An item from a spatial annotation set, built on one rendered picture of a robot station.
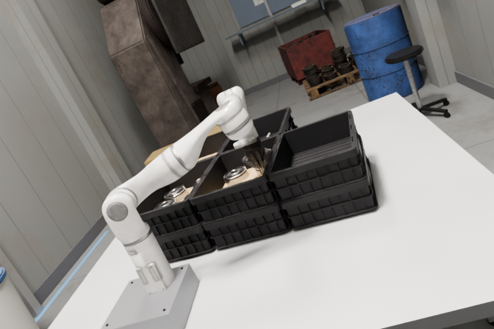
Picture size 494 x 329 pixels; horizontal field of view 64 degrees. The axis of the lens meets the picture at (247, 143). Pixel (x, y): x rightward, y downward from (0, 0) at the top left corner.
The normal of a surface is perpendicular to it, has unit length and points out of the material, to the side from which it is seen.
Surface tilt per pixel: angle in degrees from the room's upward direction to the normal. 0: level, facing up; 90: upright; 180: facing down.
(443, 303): 0
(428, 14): 90
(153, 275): 89
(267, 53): 90
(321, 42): 90
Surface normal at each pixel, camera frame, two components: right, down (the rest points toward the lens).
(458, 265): -0.40, -0.87
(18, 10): -0.10, 0.33
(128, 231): 0.17, 0.21
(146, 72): -0.26, 0.44
